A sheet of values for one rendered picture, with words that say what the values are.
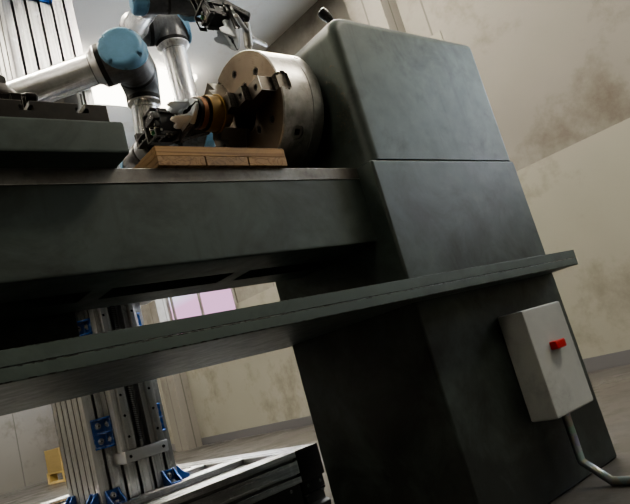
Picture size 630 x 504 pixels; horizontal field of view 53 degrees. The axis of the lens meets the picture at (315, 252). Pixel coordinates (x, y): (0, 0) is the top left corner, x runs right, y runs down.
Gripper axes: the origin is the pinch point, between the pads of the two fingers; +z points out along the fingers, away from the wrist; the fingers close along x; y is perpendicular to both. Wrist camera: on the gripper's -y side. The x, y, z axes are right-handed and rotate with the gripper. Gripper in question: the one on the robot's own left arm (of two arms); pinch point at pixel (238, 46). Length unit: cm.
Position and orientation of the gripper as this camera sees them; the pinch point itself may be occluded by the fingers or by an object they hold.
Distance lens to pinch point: 183.0
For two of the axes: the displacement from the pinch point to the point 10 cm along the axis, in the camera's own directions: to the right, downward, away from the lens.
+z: 4.1, 8.4, -3.6
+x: 5.1, -5.4, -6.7
